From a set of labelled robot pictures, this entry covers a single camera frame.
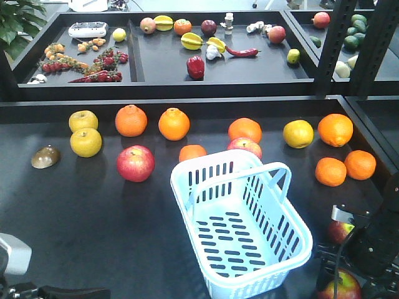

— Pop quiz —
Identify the light blue plastic basket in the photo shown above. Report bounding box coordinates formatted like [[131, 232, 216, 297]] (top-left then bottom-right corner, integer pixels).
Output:
[[170, 149, 313, 298]]

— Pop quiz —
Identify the yellow starfruit centre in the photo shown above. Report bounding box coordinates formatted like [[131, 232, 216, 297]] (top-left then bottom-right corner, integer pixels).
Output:
[[180, 32, 203, 50]]

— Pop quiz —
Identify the large orange rear left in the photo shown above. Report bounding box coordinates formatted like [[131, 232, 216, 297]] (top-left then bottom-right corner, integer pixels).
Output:
[[115, 105, 148, 137]]

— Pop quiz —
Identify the white electronic scale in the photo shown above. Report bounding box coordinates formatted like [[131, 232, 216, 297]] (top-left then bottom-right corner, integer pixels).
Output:
[[68, 21, 108, 39]]

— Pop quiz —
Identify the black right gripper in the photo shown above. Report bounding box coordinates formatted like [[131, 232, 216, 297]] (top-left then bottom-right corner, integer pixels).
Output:
[[316, 211, 398, 298]]

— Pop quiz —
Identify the green potted plant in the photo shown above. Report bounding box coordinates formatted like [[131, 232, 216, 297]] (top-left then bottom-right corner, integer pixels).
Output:
[[1, 1, 47, 60]]

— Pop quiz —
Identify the large orange right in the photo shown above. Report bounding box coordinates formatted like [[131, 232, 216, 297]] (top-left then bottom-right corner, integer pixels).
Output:
[[317, 113, 353, 148]]

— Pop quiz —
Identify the yellow round fruit rear left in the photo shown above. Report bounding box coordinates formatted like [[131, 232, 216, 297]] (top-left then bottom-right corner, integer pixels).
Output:
[[69, 110, 99, 133]]

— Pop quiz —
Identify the pink red apple centre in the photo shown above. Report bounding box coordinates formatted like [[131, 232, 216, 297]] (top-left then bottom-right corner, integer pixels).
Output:
[[227, 137, 262, 159]]

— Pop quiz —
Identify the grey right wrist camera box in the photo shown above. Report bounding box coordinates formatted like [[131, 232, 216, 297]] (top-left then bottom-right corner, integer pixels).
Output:
[[330, 205, 370, 226]]

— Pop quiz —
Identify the red yellow apple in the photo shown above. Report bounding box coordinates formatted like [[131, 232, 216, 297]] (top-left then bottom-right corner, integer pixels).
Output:
[[316, 268, 362, 299], [327, 221, 355, 244]]

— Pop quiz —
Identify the black upper display shelf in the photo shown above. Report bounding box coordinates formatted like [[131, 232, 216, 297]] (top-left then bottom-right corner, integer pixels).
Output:
[[0, 0, 399, 102]]

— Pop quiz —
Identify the red chili pepper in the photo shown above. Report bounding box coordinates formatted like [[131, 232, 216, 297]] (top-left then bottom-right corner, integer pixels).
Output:
[[225, 46, 259, 58]]

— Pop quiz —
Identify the small orange left centre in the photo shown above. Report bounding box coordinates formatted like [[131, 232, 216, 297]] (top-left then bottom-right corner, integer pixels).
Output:
[[178, 145, 208, 162]]

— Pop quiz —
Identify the pink red apple left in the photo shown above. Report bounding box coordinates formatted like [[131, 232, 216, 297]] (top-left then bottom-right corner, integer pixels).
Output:
[[117, 145, 155, 183]]

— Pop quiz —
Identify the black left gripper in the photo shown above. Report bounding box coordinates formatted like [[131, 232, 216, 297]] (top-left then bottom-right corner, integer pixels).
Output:
[[1, 275, 111, 299]]

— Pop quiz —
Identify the black wooden left produce table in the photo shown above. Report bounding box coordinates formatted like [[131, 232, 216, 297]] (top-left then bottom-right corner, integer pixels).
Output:
[[1, 96, 398, 298]]

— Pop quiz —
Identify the red bell pepper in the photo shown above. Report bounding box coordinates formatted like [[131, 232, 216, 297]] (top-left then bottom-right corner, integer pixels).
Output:
[[186, 55, 204, 80]]

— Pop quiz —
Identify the white garlic bulb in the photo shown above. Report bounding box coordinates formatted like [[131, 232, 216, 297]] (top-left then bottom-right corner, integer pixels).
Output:
[[206, 45, 222, 60]]

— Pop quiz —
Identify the pink red apple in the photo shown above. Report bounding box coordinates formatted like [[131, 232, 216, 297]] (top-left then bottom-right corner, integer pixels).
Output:
[[117, 145, 155, 183], [227, 137, 262, 159]]

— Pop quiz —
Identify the small orange front right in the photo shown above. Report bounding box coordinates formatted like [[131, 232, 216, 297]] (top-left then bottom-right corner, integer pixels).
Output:
[[344, 150, 377, 181]]

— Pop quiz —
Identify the yellow orange round fruit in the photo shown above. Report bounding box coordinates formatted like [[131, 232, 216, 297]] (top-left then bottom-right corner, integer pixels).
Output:
[[283, 120, 314, 149]]

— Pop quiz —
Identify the small orange front left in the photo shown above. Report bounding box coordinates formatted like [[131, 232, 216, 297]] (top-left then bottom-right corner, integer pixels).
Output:
[[315, 157, 347, 187]]

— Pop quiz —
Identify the large orange rear centre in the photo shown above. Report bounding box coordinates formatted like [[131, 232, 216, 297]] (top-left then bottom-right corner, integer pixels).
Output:
[[158, 108, 190, 141]]

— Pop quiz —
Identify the large orange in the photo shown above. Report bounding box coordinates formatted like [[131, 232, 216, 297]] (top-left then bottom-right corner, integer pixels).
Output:
[[158, 108, 190, 141], [228, 118, 262, 143], [317, 113, 353, 148], [115, 105, 148, 137]]

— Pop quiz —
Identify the black right produce table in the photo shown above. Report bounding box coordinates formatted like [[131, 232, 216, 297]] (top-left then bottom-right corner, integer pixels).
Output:
[[345, 95, 398, 168]]

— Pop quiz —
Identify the small orange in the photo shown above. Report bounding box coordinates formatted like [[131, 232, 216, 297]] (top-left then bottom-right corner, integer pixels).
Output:
[[344, 150, 377, 181], [315, 157, 347, 187], [178, 145, 208, 162]]

